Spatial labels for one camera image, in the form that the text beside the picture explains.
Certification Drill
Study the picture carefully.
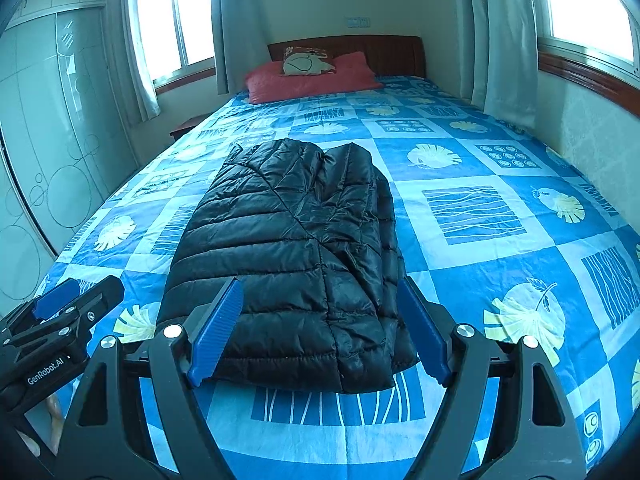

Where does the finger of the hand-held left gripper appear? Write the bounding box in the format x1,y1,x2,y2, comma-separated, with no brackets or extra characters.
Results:
0,280,81,336
10,276,126,349

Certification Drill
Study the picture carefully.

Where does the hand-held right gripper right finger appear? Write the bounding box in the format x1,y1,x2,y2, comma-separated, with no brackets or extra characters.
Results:
397,276,588,480

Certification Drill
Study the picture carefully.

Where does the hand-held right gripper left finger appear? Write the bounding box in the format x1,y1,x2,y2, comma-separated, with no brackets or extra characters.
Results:
59,276,246,480

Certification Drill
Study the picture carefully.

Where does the black puffer jacket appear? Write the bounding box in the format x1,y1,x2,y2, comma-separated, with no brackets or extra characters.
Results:
156,138,420,395

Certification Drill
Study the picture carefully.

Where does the person's left hand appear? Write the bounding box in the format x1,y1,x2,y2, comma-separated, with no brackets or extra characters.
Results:
20,392,68,458

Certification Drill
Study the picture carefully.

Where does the blue patterned bedsheet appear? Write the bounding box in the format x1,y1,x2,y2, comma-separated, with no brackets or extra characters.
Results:
30,76,640,480

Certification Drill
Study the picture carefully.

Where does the glass sliding door wardrobe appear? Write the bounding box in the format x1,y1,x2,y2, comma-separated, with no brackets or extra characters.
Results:
0,0,138,321

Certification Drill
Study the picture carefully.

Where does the wooden nightstand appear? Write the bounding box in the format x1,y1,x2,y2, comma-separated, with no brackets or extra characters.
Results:
169,114,213,142

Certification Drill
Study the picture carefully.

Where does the narrow grey curtain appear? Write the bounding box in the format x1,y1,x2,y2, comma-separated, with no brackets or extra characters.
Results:
117,0,162,122

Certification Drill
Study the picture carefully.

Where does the red pillow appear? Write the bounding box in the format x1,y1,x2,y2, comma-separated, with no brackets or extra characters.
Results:
244,51,383,105

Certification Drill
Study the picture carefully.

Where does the wooden headboard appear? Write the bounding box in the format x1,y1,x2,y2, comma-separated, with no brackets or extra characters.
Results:
267,35,426,81

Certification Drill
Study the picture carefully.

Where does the cream printed cushion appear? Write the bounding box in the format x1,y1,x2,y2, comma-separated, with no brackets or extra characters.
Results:
282,46,336,76

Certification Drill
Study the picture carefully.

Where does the grey curtain beside headboard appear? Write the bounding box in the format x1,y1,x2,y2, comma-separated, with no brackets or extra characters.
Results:
210,0,271,96

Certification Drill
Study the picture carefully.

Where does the long grey curtain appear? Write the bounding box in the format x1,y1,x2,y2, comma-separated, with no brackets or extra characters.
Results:
457,0,542,117

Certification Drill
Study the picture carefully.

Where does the wide window with wooden sill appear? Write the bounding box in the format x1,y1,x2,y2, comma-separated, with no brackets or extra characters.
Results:
522,0,640,117

